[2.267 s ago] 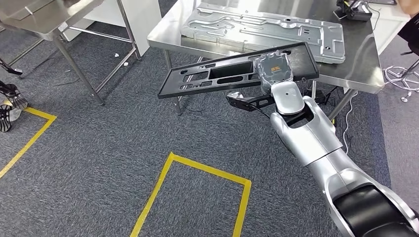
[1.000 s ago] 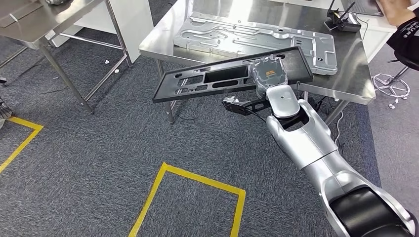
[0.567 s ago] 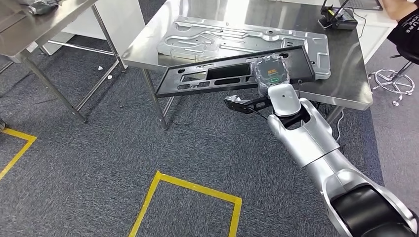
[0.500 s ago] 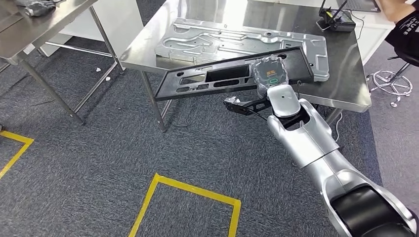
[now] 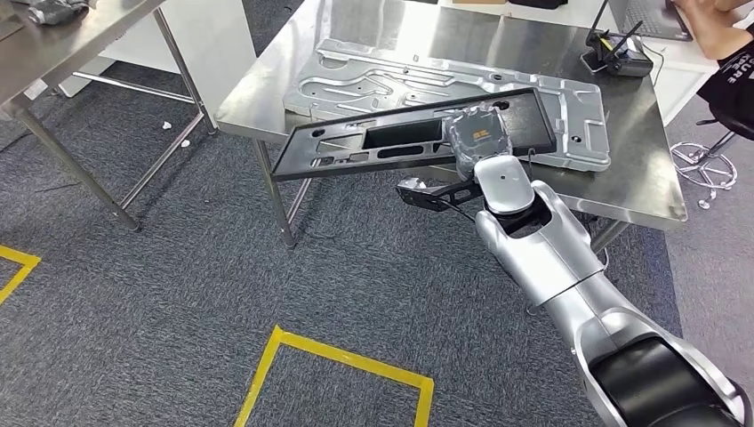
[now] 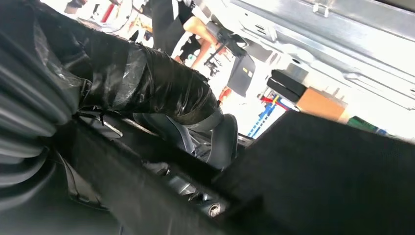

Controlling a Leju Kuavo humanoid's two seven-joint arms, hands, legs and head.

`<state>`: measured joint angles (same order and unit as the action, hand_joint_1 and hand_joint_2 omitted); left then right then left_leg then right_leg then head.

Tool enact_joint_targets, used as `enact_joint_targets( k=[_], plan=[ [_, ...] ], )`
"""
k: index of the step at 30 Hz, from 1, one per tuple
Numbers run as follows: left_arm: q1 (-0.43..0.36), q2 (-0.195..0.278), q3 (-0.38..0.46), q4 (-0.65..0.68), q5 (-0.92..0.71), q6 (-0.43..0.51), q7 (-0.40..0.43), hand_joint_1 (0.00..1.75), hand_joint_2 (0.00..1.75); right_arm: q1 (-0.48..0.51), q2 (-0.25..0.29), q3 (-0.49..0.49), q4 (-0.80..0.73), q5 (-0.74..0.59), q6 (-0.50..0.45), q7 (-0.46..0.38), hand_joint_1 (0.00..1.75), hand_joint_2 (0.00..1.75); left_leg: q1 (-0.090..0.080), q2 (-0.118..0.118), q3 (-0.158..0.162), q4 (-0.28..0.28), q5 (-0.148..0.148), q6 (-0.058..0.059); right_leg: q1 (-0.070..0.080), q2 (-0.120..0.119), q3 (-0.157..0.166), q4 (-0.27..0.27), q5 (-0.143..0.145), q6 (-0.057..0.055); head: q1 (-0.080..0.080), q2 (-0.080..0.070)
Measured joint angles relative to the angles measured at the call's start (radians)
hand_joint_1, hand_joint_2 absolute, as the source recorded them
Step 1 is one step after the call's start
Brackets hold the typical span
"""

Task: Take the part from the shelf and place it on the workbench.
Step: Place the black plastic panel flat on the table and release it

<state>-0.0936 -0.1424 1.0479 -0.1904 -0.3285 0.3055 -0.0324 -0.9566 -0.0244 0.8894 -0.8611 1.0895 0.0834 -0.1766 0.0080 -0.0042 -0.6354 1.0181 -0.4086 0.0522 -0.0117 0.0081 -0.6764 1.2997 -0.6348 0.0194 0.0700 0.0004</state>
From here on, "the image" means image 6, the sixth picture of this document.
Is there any silver metal workbench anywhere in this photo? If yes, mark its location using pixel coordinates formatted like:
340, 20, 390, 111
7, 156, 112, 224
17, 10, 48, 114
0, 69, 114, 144
194, 0, 415, 113

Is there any person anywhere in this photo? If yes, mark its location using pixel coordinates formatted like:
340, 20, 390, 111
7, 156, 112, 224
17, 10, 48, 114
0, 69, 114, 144
150, 0, 228, 71

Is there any dark grey monitor with sticker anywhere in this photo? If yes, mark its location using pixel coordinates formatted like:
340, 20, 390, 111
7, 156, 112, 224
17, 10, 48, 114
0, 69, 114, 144
227, 53, 256, 97

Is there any red metal beam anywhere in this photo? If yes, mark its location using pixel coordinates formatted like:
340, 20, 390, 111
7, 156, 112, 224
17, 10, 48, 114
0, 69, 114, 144
261, 96, 291, 112

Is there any black flat box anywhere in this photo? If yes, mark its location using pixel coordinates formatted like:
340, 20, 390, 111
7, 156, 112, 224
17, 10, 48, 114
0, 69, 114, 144
271, 70, 307, 96
266, 77, 300, 103

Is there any brown cardboard box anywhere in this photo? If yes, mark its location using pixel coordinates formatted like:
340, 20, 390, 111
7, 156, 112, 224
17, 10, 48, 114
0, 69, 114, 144
297, 87, 349, 122

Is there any green box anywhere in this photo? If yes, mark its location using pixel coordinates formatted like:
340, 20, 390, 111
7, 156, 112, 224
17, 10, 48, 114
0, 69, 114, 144
348, 116, 388, 135

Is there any blue perforated metal post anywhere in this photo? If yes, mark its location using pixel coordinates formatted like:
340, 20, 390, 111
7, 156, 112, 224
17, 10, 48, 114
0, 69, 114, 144
248, 103, 276, 139

